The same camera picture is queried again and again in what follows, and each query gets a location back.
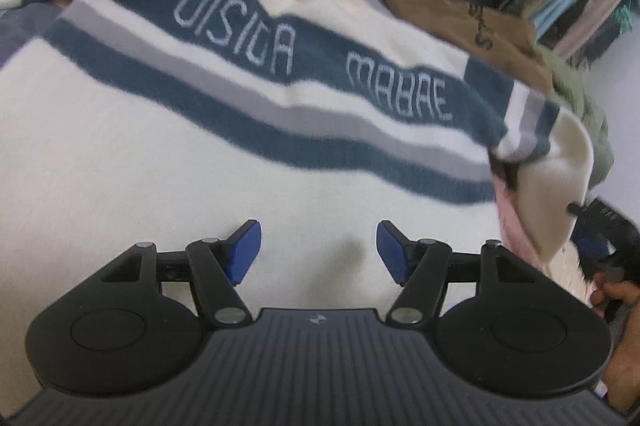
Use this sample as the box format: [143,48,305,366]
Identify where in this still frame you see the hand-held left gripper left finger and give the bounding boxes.
[95,219,263,327]

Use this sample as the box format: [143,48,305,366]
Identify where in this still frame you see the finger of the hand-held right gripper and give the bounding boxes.
[567,198,627,229]

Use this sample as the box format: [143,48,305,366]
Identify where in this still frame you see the brown hoodie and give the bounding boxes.
[379,0,554,95]

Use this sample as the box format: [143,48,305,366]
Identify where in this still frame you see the green clothes hangers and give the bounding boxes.
[614,0,640,38]

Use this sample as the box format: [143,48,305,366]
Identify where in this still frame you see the light blue hanging garment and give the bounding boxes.
[529,0,627,38]

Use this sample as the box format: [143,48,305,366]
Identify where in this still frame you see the green fleece garment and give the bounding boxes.
[537,45,615,188]

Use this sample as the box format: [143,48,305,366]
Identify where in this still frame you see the cream blue-striped sweater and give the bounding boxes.
[0,0,597,407]

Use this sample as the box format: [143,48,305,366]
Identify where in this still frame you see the person's right hand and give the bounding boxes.
[589,281,640,357]

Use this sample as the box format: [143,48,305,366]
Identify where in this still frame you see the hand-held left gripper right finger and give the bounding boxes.
[376,220,549,326]

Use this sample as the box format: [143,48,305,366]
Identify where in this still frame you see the person's right forearm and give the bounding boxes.
[602,346,640,413]

